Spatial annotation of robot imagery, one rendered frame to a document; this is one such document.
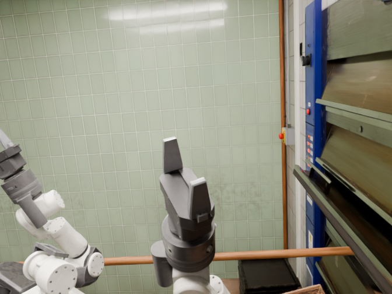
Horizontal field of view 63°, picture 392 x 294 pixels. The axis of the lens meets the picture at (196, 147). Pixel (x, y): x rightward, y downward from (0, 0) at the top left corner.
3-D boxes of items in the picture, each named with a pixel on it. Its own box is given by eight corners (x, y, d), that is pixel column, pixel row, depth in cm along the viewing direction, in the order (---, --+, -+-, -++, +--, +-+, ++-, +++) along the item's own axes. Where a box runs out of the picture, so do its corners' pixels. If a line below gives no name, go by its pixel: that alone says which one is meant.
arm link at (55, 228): (42, 191, 97) (67, 217, 105) (14, 206, 95) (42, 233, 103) (43, 203, 92) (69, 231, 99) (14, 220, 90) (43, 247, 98)
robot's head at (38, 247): (34, 289, 64) (49, 251, 66) (14, 276, 69) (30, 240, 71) (60, 291, 68) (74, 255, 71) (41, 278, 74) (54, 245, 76)
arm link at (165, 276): (216, 263, 51) (217, 301, 58) (213, 213, 60) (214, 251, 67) (146, 265, 52) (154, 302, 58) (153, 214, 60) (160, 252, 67)
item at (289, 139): (293, 141, 209) (293, 126, 207) (297, 144, 199) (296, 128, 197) (281, 142, 210) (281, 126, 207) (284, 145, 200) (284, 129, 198)
